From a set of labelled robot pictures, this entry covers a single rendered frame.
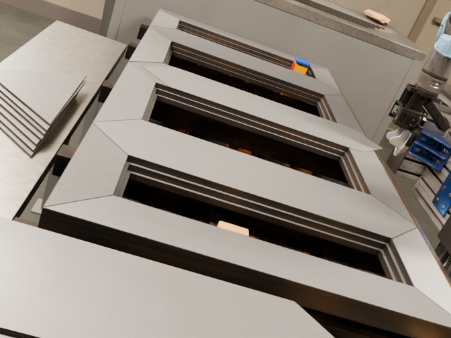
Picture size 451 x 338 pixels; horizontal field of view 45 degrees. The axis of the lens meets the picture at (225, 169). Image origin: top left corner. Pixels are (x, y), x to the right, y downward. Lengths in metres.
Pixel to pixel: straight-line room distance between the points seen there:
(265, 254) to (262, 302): 0.12
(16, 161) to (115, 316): 0.53
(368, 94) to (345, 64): 0.18
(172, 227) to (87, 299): 0.22
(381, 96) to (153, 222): 1.77
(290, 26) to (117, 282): 1.75
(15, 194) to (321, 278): 0.56
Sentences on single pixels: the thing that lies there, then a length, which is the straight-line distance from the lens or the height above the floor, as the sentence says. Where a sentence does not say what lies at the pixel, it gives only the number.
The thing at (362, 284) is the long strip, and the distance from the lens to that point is 0.98.
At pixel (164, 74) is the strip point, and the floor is 0.86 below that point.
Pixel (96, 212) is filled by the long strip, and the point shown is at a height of 0.86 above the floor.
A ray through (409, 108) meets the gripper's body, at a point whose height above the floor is 1.00.
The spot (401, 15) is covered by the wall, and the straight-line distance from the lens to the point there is 4.99.
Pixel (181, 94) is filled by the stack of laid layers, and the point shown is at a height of 0.85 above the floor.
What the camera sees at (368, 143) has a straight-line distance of 1.66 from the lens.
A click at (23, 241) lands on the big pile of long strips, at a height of 0.85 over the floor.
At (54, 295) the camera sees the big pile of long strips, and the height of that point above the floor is 0.85.
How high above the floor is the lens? 1.34
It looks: 25 degrees down
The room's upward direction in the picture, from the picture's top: 22 degrees clockwise
